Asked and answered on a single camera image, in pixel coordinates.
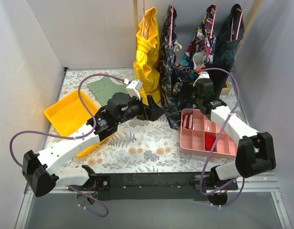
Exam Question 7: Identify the colourful comic print shorts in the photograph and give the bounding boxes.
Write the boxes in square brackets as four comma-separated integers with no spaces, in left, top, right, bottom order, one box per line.
[172,4,216,98]

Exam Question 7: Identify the pink wire hanger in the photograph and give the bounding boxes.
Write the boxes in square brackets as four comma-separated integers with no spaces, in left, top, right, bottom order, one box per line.
[209,0,220,38]

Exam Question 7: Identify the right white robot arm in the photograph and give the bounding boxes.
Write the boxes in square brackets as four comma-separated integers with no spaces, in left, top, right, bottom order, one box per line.
[192,78,276,190]

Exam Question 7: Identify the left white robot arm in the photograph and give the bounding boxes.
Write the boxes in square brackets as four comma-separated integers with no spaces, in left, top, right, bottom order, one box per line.
[22,93,165,197]

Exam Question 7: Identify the dark leaf print shorts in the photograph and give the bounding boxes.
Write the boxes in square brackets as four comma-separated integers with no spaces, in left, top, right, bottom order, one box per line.
[157,5,181,130]

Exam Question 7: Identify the yellow shorts on hanger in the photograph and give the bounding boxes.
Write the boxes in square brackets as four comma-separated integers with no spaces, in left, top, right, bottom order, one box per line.
[133,7,161,105]

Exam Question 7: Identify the pink hanger under leaf shorts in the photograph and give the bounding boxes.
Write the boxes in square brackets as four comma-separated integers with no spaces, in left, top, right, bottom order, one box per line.
[169,0,175,48]

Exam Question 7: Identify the pink hanger under navy shorts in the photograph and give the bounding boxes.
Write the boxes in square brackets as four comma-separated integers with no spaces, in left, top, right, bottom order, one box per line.
[230,0,248,41]

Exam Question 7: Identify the pink hanger under yellow shorts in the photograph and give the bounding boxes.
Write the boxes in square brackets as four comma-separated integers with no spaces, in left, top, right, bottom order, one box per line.
[141,0,150,39]

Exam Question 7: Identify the wooden clothes rack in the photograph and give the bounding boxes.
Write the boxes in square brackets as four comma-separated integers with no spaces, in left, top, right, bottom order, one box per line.
[132,0,268,96]

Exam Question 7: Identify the red white striped sock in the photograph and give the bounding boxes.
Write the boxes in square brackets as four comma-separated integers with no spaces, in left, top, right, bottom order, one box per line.
[182,114,193,129]

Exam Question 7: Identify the green striped folded shirt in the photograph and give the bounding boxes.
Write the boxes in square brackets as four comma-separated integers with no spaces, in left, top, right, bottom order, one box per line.
[87,76,127,106]

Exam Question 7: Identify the pink divided organiser tray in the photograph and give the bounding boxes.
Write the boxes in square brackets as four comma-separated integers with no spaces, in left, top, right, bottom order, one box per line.
[180,108,237,159]

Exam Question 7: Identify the red cloth front compartment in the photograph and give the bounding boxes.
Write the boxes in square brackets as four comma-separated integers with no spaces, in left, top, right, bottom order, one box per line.
[204,132,216,151]

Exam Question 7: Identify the yellow plastic tray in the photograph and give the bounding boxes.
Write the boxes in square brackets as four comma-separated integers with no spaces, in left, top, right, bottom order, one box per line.
[44,89,112,157]

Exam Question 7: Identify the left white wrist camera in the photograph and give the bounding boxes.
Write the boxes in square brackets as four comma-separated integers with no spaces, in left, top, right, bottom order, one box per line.
[123,79,142,100]

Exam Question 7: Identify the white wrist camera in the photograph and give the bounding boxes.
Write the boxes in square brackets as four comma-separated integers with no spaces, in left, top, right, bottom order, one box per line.
[123,79,142,100]
[193,71,210,87]

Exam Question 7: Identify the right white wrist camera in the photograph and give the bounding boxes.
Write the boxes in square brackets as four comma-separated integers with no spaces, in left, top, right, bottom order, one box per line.
[193,71,210,87]

